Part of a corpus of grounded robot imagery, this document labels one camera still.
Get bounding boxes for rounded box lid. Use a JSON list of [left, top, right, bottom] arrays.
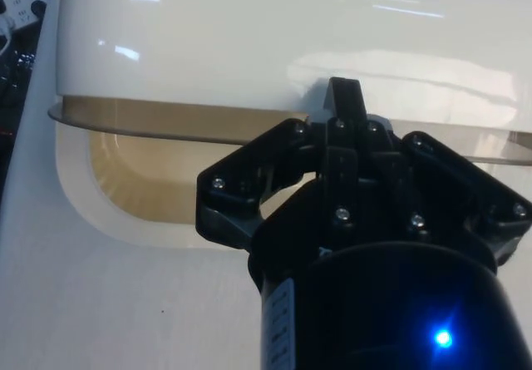
[[47, 0, 532, 166]]

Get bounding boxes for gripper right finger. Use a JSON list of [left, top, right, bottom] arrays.
[[346, 77, 532, 264]]

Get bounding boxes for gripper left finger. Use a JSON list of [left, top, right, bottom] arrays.
[[195, 76, 360, 249]]

